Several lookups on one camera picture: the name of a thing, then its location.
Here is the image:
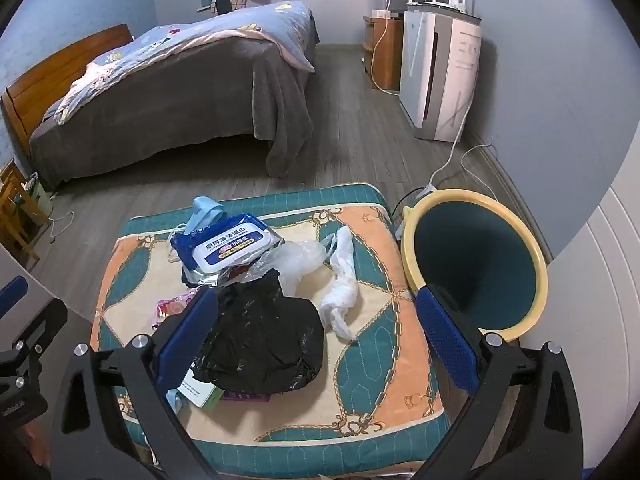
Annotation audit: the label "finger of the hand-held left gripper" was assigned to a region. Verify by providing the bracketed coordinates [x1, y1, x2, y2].
[0, 275, 68, 356]

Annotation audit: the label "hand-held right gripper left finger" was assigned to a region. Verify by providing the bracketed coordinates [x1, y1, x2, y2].
[50, 287, 221, 480]

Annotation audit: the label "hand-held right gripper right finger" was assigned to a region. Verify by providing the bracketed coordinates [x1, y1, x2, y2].
[415, 285, 586, 480]

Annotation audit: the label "pink snack wrapper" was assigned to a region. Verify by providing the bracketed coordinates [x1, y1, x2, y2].
[155, 290, 201, 328]

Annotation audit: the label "green white medicine box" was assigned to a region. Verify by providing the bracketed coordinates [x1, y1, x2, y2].
[177, 370, 226, 409]

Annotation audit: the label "black plastic bag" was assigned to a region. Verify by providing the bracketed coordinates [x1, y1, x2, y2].
[155, 269, 325, 393]

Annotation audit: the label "purple packet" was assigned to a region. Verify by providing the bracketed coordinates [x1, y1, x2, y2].
[220, 390, 271, 403]

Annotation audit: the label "yellow-rimmed teal trash bin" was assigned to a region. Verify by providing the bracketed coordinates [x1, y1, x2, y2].
[400, 188, 549, 343]

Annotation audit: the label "blue wet wipes pack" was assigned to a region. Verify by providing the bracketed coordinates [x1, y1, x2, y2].
[170, 213, 285, 273]

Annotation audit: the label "white plastic bag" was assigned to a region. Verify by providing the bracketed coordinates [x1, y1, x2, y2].
[320, 226, 360, 341]

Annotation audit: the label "light blue face mask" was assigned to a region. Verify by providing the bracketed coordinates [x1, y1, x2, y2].
[172, 196, 226, 236]

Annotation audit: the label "clear plastic bag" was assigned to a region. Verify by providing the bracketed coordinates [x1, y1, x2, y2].
[235, 240, 328, 293]

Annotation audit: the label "teal orange patterned cushion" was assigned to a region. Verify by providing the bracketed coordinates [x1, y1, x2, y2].
[90, 182, 451, 478]

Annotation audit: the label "wooden chair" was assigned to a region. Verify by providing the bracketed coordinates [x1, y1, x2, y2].
[0, 159, 53, 271]

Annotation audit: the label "white panelled door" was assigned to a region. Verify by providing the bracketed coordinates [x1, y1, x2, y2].
[544, 170, 640, 461]

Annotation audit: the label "wooden bed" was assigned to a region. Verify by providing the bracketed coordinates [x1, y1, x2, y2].
[0, 24, 135, 148]

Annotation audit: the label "white air purifier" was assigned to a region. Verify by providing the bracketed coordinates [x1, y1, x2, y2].
[398, 4, 483, 143]

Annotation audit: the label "wooden cabinet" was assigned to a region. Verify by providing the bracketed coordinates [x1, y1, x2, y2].
[362, 10, 405, 92]

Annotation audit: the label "blue printed quilt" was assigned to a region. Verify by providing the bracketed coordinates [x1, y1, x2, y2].
[42, 1, 317, 126]

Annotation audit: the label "white purifier cable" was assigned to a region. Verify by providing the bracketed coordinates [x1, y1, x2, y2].
[425, 85, 476, 193]

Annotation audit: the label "thin white cable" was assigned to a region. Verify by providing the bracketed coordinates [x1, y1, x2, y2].
[459, 143, 502, 177]

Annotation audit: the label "thick white cable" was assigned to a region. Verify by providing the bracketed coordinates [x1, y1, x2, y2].
[369, 0, 401, 92]

